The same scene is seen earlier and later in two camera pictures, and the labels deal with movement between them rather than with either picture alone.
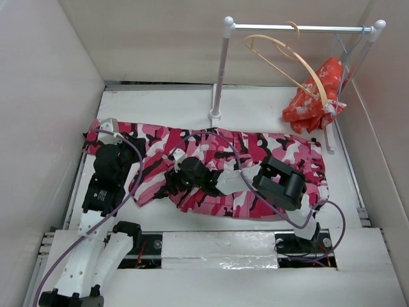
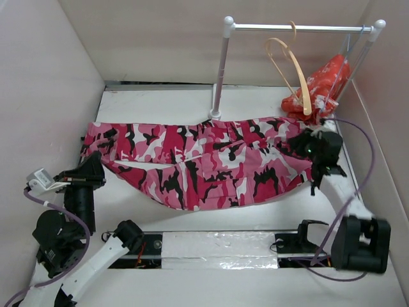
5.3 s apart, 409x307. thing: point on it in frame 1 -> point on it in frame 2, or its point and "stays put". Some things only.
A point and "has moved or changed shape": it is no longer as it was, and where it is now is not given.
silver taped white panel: [219, 250] stays put
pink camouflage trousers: [209, 173] has moved or changed shape
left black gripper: [139, 142] -> [89, 172]
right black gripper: [172, 177] -> [296, 143]
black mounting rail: [144, 251] stays put
